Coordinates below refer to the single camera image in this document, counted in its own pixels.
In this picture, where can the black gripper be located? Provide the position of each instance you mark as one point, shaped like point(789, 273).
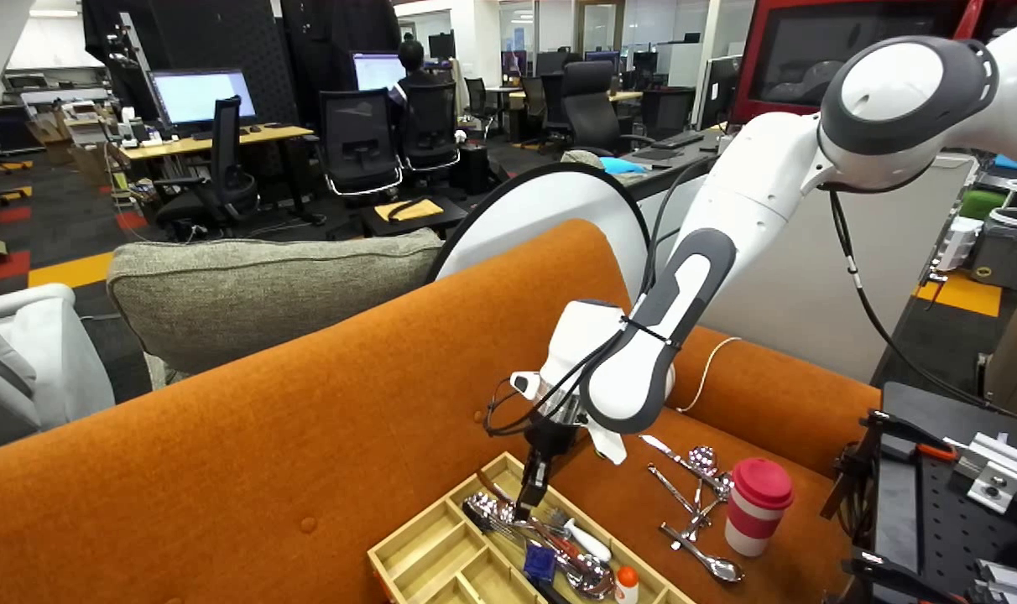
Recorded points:
point(549, 436)

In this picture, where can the yellow flat box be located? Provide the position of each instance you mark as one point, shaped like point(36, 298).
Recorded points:
point(407, 209)

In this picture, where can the black perforated mounting rig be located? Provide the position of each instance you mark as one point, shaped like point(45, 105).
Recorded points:
point(931, 526)

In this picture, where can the small lit computer monitor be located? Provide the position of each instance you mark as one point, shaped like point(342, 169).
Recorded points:
point(375, 71)

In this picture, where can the small white bottle orange cap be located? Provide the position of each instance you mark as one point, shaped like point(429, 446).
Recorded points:
point(625, 584)

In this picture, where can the wooden cutlery tray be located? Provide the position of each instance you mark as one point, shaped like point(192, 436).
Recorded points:
point(442, 555)

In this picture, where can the grey storage box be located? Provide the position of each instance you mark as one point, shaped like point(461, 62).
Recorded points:
point(1004, 256)

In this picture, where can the round white reflector black rim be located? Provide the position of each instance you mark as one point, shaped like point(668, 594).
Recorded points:
point(530, 213)

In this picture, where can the white cup with red lid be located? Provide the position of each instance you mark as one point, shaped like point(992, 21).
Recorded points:
point(753, 520)

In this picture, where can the large lit computer monitor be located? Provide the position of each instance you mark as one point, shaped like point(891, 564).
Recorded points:
point(201, 95)

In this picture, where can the wooden office desk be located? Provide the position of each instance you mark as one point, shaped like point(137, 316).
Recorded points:
point(217, 142)

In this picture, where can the black office chair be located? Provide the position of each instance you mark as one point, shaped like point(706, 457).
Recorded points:
point(228, 169)
point(429, 119)
point(588, 103)
point(360, 140)

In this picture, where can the silver metal spoon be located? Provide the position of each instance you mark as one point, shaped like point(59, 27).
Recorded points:
point(704, 457)
point(675, 487)
point(725, 571)
point(711, 508)

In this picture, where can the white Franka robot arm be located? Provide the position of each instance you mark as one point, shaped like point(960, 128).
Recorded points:
point(753, 190)

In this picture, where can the orange fabric sofa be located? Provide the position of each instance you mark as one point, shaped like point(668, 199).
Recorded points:
point(307, 425)

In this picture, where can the silver metal bracket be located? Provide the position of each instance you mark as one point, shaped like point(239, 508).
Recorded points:
point(995, 473)

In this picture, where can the red microwave oven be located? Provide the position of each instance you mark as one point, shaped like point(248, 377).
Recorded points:
point(787, 55)

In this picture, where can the grey fabric cushion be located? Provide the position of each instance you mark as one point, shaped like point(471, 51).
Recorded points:
point(259, 289)

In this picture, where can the silver cutlery pile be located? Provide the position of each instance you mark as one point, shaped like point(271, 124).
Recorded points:
point(495, 517)

